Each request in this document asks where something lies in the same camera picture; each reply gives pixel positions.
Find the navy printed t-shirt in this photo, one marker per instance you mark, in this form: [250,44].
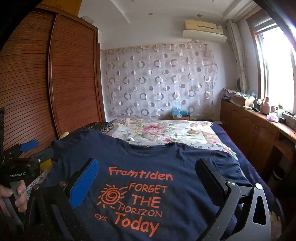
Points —
[143,162]

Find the dark circle-patterned pillow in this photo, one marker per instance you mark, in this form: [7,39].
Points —
[99,127]

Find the wooden cabinet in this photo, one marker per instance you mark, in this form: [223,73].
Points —
[249,132]

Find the person's left hand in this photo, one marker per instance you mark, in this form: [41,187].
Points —
[10,197]

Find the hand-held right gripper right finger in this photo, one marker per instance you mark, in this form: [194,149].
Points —
[211,179]

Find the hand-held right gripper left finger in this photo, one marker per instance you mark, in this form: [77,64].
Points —
[84,183]

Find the small cardboard box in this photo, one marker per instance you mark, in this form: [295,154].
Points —
[182,117]

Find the sheer circle-patterned curtain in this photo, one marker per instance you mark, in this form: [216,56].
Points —
[150,81]

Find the wooden louvered wardrobe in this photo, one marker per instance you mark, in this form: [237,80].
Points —
[69,74]

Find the dark trash bin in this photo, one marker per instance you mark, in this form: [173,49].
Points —
[278,173]

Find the white box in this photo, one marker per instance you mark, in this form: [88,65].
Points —
[87,19]

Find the wall air conditioner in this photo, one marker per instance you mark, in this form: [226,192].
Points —
[203,31]

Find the pink plastic bag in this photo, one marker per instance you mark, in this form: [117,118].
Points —
[272,117]

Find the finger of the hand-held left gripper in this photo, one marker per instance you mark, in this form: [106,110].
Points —
[45,154]
[29,145]

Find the blue floral bed sheet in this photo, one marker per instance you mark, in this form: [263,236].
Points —
[32,183]

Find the pink vase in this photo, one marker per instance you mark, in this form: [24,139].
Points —
[266,106]

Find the floral bed blanket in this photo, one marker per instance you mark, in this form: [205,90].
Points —
[245,160]

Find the open cardboard box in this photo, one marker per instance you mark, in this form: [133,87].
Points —
[241,100]

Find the patterned window curtain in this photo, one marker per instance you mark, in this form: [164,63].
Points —
[238,58]

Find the window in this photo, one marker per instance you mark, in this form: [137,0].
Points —
[277,69]

